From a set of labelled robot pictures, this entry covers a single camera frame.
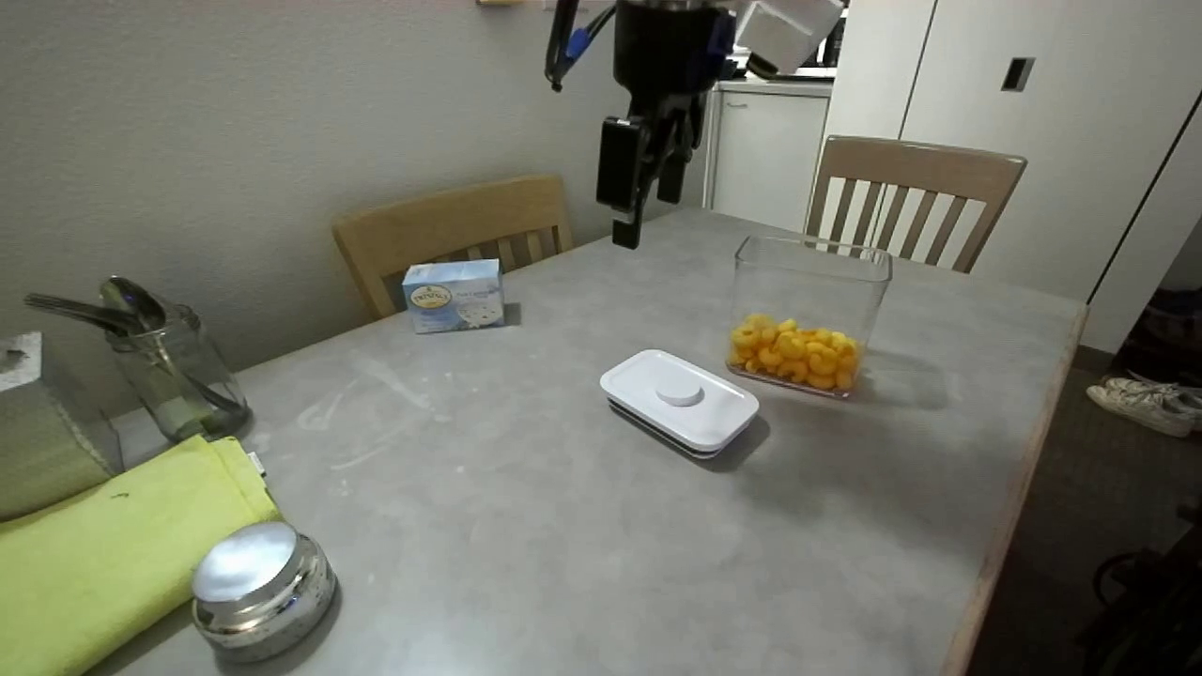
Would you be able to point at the white shoes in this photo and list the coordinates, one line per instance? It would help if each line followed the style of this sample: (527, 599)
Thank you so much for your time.
(1145, 405)

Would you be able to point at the clear container with orange snacks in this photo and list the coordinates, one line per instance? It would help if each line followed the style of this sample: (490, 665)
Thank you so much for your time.
(792, 353)

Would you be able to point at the glass utensil jar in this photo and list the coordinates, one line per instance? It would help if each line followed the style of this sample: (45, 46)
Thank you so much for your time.
(180, 378)

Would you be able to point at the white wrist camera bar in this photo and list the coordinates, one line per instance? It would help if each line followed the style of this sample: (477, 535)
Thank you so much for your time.
(791, 26)

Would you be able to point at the white kitchen cabinet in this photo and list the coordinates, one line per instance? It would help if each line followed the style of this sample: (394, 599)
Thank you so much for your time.
(776, 155)

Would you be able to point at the clear plastic food container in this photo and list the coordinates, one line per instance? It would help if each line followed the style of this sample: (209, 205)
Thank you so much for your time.
(813, 294)

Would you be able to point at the lime green cloth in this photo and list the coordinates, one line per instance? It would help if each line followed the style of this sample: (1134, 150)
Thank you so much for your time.
(115, 548)

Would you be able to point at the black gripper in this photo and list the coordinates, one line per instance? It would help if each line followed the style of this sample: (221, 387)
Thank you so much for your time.
(673, 49)

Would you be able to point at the black wall outlet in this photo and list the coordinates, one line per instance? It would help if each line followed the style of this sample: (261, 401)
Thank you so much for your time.
(1020, 74)

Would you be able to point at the dark wheeled equipment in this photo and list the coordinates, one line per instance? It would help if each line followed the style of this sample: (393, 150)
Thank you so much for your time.
(1149, 601)

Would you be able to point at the white container lid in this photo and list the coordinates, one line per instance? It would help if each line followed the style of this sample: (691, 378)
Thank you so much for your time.
(677, 401)

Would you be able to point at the wooden chair with low backrest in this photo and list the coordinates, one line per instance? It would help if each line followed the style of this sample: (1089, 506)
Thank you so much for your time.
(453, 219)

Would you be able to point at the metal spoon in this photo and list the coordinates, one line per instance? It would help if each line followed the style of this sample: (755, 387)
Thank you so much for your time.
(131, 303)

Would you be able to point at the slatted brown wooden chair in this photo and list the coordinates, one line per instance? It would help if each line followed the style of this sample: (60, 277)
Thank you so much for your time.
(920, 169)

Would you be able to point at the round silver metal tin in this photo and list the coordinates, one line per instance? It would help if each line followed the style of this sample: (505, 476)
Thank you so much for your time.
(261, 589)

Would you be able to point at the light blue cardboard box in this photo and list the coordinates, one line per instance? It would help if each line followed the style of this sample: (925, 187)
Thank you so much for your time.
(453, 294)

